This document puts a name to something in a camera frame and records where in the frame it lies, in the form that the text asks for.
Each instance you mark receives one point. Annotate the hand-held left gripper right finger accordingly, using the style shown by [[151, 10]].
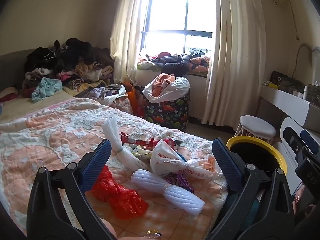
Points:
[[227, 165]]

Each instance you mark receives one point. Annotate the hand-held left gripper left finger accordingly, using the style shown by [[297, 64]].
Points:
[[96, 165]]

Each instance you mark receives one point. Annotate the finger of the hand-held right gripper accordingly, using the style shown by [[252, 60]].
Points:
[[310, 142], [293, 135]]

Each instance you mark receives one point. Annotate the yellow rimmed black bin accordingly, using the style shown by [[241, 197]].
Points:
[[250, 138]]

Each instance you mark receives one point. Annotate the red plastic bag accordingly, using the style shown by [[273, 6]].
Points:
[[117, 195]]

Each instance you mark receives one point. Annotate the person's right hand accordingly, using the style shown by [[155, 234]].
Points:
[[298, 206]]

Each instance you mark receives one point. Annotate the person's left hand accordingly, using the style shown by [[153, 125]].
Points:
[[117, 235]]

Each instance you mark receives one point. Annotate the white foam net bundle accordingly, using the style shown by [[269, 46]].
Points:
[[160, 185], [113, 135]]

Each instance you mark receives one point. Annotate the white vanity desk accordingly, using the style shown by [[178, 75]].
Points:
[[285, 100]]

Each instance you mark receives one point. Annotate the white bottle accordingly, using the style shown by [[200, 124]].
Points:
[[305, 92]]

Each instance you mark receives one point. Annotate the clear cosmetics organizer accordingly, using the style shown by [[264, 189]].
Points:
[[313, 95]]

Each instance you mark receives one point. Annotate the purple foil wrapper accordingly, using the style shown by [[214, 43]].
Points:
[[178, 180]]

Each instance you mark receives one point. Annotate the person's teal trousers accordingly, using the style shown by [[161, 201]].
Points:
[[255, 212]]

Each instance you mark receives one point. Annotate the peach white printed blanket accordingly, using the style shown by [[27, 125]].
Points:
[[50, 135]]

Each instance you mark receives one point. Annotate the dark camouflage bag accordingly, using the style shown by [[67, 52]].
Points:
[[282, 78]]

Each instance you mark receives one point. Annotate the red dark snack wrapper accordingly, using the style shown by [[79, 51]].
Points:
[[173, 143]]

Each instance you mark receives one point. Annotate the white tied plastic bag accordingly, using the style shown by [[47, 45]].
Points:
[[165, 160]]

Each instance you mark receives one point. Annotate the pink floral fabric bag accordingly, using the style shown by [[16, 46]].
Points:
[[122, 105]]

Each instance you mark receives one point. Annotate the lavender garment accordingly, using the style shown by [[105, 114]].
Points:
[[97, 93]]

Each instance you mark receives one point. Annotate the dinosaur print laundry basket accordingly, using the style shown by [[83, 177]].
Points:
[[165, 115]]

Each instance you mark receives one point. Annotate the orange plastic bag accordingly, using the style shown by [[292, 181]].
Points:
[[131, 92]]

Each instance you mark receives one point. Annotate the beige bed sheet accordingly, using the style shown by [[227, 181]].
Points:
[[25, 107]]

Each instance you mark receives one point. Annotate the light blue cloth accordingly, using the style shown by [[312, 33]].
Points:
[[47, 86]]

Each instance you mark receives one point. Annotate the white bag with clothes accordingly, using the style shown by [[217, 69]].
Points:
[[180, 85]]

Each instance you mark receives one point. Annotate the cream curtain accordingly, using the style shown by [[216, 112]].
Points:
[[127, 30], [237, 55]]

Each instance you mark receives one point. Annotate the orange clothes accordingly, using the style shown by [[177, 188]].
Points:
[[162, 80]]

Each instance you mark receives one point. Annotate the pink pillow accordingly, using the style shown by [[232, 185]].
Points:
[[8, 95]]

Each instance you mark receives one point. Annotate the clothes heap on sill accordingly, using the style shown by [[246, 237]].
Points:
[[175, 65]]

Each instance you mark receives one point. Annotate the pile of clothes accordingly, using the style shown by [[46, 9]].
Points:
[[75, 52]]

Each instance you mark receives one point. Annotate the grey bed headboard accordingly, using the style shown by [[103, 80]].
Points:
[[12, 67]]

